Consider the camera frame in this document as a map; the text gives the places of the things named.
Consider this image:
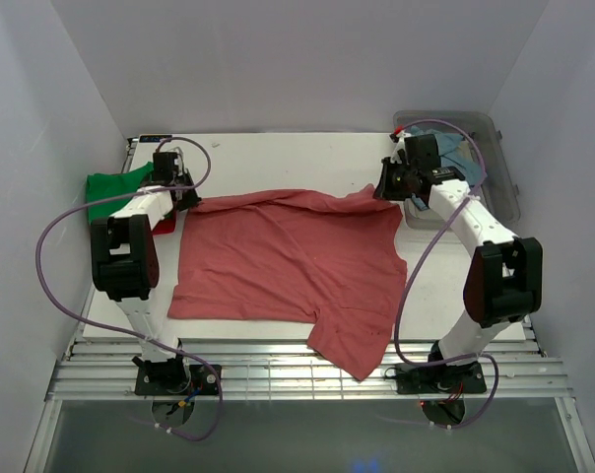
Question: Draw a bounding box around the folded green t shirt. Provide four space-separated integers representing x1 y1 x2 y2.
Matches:
86 163 154 224

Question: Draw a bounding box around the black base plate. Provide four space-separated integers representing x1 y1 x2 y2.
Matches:
393 362 487 394
133 362 223 396

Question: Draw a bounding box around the clear plastic bin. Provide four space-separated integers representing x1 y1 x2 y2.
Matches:
393 110 520 228

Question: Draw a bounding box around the folded red t shirt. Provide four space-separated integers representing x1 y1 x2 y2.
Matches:
152 216 176 236

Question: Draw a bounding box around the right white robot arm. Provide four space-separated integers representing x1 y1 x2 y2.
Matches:
374 131 543 392

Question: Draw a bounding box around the blue t shirt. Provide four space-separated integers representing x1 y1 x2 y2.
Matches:
407 126 482 187

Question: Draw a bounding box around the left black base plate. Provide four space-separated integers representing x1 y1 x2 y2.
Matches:
133 362 223 396

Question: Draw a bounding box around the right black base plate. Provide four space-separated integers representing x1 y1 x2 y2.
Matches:
393 362 487 394

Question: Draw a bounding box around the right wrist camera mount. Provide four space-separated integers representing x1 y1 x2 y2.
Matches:
389 126 412 148

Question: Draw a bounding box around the blue label sticker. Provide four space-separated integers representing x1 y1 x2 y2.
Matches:
138 134 172 144

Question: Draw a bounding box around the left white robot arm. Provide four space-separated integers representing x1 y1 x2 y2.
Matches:
90 151 201 394

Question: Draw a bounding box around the salmon pink t shirt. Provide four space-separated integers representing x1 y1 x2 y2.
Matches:
167 186 408 380

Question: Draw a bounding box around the aluminium table frame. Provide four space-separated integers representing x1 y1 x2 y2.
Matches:
46 132 595 472

